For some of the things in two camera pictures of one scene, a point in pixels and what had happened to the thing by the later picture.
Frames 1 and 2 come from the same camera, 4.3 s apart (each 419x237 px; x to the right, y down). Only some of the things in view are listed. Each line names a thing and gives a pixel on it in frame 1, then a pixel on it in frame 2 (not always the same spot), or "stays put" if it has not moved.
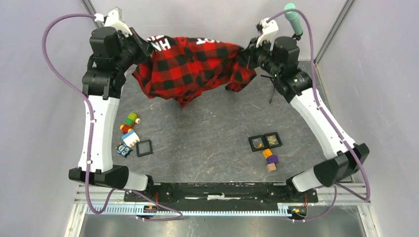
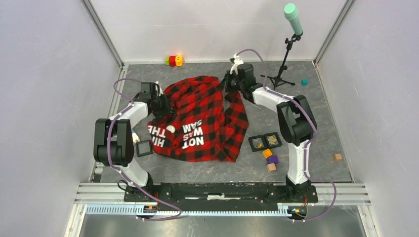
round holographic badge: (257, 143) stays put
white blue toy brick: (130, 138) stays put
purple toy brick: (272, 159) stays put
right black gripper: (249, 53) to (228, 77)
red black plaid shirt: (184, 68) to (204, 124)
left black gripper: (146, 49) to (168, 110)
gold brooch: (272, 139) stays put
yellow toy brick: (267, 153) stays put
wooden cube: (271, 167) stays put
